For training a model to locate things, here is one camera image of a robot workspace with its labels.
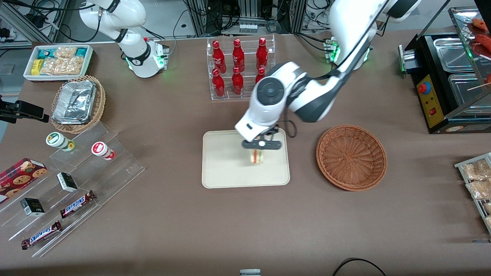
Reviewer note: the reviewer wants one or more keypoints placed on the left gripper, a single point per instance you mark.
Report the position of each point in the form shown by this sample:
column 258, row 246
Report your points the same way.
column 272, row 131

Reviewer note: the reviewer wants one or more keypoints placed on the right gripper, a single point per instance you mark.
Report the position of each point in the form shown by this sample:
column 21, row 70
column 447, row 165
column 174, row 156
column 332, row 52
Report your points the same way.
column 3, row 109

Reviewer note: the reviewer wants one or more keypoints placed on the triangular sandwich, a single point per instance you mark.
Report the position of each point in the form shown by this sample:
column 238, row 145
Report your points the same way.
column 257, row 157

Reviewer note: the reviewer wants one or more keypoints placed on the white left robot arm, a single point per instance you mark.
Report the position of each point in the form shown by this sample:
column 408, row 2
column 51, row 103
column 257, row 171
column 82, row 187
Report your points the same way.
column 307, row 96

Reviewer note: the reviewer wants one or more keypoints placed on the cream rectangular tray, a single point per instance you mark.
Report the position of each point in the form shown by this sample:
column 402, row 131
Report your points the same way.
column 222, row 165

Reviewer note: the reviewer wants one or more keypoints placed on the oval light wicker basket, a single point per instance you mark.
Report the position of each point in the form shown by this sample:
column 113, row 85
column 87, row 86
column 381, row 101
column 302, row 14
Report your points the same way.
column 99, row 107

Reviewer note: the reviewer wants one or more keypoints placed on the round brown wicker basket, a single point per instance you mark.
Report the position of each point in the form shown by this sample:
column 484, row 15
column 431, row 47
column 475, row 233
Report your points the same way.
column 351, row 157

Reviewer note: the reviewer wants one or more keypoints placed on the white snack box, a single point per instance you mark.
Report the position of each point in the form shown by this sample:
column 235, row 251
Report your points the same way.
column 28, row 76

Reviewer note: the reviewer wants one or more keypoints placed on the green lidded cup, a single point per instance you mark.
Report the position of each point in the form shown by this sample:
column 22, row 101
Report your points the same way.
column 56, row 140

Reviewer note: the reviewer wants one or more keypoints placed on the yellow snack packet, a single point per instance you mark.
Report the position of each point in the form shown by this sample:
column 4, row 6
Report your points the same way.
column 36, row 67

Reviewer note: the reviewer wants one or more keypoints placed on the silver foil container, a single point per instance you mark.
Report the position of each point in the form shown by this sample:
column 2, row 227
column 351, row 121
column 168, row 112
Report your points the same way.
column 74, row 102

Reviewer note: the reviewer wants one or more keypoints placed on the clear acrylic bottle rack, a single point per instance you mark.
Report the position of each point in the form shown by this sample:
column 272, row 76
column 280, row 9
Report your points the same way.
column 247, row 92

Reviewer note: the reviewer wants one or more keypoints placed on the clear cracker bag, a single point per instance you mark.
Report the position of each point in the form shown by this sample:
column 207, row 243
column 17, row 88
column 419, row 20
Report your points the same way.
column 63, row 66
column 65, row 52

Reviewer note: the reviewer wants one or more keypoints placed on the green snack packet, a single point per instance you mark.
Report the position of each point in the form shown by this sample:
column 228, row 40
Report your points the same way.
column 81, row 52
column 45, row 53

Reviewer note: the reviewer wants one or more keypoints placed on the red cola bottle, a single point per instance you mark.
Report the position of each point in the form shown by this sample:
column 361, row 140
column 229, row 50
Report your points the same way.
column 238, row 56
column 260, row 74
column 262, row 54
column 218, row 57
column 218, row 85
column 237, row 83

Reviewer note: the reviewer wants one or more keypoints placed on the red cookie box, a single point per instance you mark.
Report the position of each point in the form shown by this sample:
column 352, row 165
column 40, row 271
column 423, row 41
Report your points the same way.
column 19, row 178

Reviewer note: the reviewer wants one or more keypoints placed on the red lidded cup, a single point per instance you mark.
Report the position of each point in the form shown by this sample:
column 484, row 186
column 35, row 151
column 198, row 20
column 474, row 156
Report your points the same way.
column 100, row 149

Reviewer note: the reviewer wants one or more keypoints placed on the small black box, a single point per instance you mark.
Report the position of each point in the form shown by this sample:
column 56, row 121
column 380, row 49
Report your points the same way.
column 67, row 182
column 32, row 207

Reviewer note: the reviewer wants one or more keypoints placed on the clear acrylic stepped stand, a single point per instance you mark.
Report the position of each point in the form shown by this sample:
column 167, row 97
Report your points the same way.
column 115, row 170

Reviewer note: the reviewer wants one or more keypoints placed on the Snickers bar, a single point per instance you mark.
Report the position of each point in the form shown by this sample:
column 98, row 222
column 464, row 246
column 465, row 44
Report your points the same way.
column 76, row 204
column 41, row 235

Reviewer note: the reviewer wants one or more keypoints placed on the white power strip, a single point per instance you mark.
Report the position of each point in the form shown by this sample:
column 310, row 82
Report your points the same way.
column 247, row 28

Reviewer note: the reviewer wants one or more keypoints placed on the small grey device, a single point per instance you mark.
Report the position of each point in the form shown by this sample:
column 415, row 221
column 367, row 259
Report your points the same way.
column 250, row 272

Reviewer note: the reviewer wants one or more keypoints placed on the black food warmer machine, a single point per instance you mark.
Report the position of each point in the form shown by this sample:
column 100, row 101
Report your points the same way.
column 431, row 99

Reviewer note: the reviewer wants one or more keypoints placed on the steel pan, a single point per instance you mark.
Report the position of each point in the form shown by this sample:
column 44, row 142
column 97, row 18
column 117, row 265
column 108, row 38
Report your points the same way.
column 466, row 90
column 450, row 55

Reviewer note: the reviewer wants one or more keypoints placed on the clear bag of snacks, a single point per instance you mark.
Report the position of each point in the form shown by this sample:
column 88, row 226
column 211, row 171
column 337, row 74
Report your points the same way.
column 475, row 170
column 480, row 189

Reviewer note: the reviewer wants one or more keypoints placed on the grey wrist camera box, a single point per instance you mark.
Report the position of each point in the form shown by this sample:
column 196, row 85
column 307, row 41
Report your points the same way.
column 261, row 144

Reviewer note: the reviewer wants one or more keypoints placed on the aluminium profile frame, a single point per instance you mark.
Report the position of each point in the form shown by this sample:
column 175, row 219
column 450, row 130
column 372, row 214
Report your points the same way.
column 199, row 19

